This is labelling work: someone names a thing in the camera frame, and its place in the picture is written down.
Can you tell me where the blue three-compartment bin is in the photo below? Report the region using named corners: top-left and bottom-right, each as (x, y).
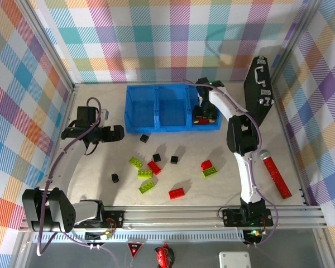
top-left (125, 83), bottom-right (222, 134)

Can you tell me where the black briefcase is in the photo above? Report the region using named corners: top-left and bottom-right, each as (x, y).
top-left (243, 55), bottom-right (275, 127)

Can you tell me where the red glitter toy microphone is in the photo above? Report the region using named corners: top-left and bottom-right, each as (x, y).
top-left (258, 150), bottom-right (293, 199)

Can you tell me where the left small control board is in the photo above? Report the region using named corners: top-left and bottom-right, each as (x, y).
top-left (85, 230), bottom-right (113, 242)

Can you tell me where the small control board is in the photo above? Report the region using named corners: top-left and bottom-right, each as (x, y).
top-left (85, 230), bottom-right (113, 242)
top-left (244, 228), bottom-right (265, 243)

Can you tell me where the red triangle sign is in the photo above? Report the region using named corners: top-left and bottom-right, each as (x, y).
top-left (127, 242), bottom-right (145, 259)

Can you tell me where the right small control board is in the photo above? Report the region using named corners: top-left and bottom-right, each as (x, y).
top-left (244, 228), bottom-right (265, 243)

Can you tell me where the red black round gadget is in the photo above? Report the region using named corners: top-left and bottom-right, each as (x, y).
top-left (154, 242), bottom-right (175, 268)

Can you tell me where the white square box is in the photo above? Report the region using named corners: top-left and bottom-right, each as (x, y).
top-left (219, 251), bottom-right (252, 268)

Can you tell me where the aluminium side rail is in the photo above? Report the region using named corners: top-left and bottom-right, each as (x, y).
top-left (39, 83), bottom-right (80, 208)
top-left (270, 78), bottom-right (310, 207)

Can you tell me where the aluminium frame post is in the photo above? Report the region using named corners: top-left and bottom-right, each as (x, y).
top-left (20, 0), bottom-right (80, 94)
top-left (269, 0), bottom-right (324, 84)

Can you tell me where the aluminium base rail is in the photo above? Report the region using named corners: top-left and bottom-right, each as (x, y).
top-left (19, 205), bottom-right (328, 232)

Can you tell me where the slotted grey cable tray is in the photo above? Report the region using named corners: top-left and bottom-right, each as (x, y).
top-left (33, 233), bottom-right (245, 243)

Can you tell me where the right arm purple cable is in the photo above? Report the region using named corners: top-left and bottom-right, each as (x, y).
top-left (183, 79), bottom-right (279, 248)

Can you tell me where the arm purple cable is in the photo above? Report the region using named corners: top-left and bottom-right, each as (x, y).
top-left (36, 97), bottom-right (126, 268)
top-left (183, 79), bottom-right (279, 248)

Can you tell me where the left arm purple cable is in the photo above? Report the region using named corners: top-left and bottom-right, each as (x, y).
top-left (36, 97), bottom-right (126, 268)

